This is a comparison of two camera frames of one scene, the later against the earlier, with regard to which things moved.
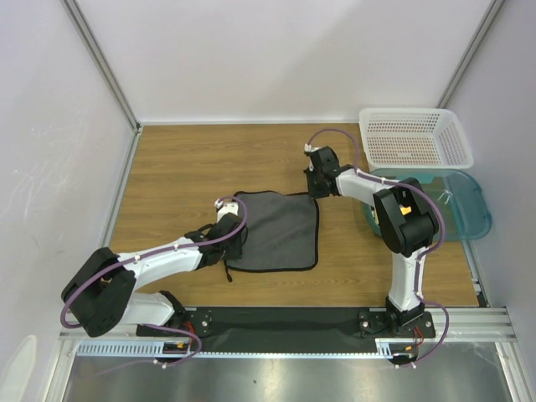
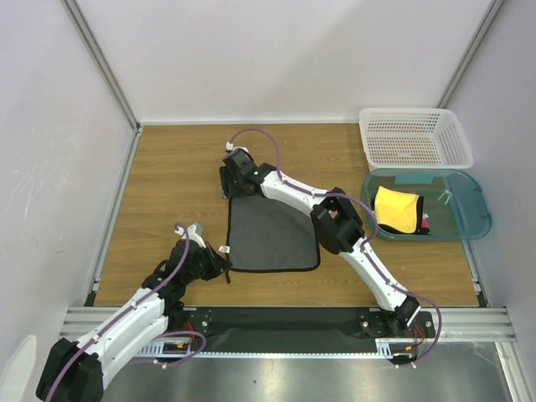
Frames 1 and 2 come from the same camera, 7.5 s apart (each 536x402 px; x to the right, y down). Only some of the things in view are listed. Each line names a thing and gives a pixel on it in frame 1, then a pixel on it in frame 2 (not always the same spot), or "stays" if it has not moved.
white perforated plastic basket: x=413 y=138 stays
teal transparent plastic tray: x=466 y=208 stays
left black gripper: x=237 y=251 -> x=217 y=264
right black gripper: x=314 y=184 -> x=229 y=182
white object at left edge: x=13 y=382 stays
